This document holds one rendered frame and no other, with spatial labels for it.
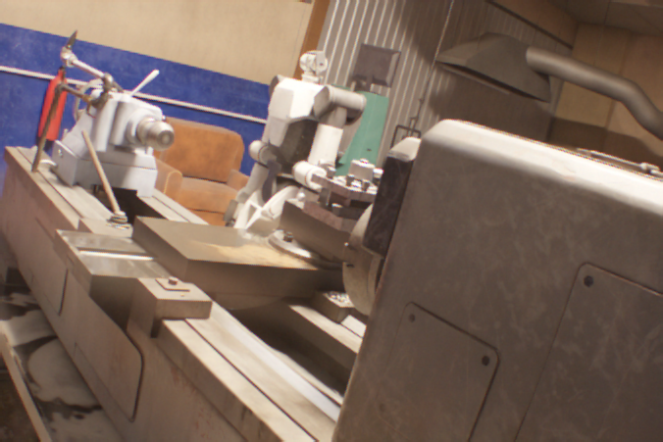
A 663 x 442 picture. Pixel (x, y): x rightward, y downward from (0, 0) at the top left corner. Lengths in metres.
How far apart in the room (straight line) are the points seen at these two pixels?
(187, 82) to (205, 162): 0.74
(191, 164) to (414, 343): 4.89
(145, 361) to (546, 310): 0.97
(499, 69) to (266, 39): 2.17
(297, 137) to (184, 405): 1.41
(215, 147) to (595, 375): 5.16
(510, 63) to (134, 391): 5.66
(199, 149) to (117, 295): 4.27
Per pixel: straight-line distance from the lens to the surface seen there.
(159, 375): 1.44
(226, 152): 5.79
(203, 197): 5.37
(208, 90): 6.09
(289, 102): 2.54
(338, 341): 1.51
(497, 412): 0.80
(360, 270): 1.13
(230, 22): 6.12
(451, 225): 0.84
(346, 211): 1.62
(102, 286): 1.42
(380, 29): 7.09
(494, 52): 6.55
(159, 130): 2.10
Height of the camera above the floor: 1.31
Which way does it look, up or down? 10 degrees down
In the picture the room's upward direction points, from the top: 16 degrees clockwise
